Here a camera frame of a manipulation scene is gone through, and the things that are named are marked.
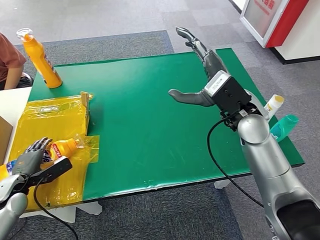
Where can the white bottle yellow cap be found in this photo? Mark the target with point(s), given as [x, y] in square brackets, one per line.
[273, 104]

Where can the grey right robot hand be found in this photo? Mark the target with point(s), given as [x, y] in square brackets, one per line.
[213, 64]

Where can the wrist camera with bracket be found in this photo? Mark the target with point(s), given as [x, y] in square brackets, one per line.
[231, 92]
[55, 169]

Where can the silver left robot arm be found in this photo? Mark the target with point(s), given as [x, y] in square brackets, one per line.
[10, 205]

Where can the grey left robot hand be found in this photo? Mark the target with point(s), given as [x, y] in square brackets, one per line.
[29, 160]

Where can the person's forearm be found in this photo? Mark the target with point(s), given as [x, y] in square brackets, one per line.
[12, 76]

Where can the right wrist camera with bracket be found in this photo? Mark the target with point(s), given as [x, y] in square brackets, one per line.
[231, 92]

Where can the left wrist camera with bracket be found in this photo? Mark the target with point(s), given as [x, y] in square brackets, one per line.
[55, 169]

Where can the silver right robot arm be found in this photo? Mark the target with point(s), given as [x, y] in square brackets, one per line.
[269, 165]

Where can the red and white display stand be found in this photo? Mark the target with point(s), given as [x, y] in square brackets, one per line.
[282, 23]

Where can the teal plastic bottle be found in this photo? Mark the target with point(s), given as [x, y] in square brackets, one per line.
[284, 127]

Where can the orange detergent bottle clear cap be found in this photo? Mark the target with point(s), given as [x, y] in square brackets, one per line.
[62, 149]
[42, 64]

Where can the brown cardboard box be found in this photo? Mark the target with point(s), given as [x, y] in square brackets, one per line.
[4, 139]

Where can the yellow plastic film sheet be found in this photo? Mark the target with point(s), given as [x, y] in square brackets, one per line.
[57, 122]

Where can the white table foot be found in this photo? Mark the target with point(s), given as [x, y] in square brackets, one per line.
[221, 184]
[82, 209]

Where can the person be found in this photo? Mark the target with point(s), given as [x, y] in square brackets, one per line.
[8, 56]

